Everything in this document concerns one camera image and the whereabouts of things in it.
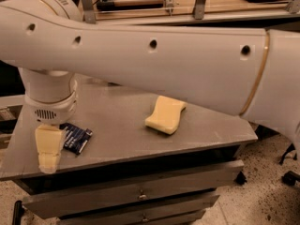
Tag black chair base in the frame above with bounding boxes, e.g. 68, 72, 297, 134
278, 142, 300, 187

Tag upper grey drawer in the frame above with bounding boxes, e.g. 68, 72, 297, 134
23, 160, 244, 218

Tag blue rxbar blueberry wrapper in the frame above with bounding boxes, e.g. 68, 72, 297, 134
59, 123, 93, 155

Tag grey metal railing shelf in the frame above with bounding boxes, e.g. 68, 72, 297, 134
75, 0, 300, 24

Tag yellow sponge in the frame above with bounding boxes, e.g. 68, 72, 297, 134
144, 96, 188, 135

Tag grey drawer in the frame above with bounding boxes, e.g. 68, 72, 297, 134
23, 160, 244, 218
57, 192, 219, 225

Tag lower grey drawer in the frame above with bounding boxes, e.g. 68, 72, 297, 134
57, 192, 219, 225

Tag grey drawer cabinet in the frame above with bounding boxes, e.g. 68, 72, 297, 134
1, 76, 257, 221

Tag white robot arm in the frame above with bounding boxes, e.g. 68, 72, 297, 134
0, 0, 300, 144

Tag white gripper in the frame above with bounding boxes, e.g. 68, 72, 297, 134
24, 80, 78, 174

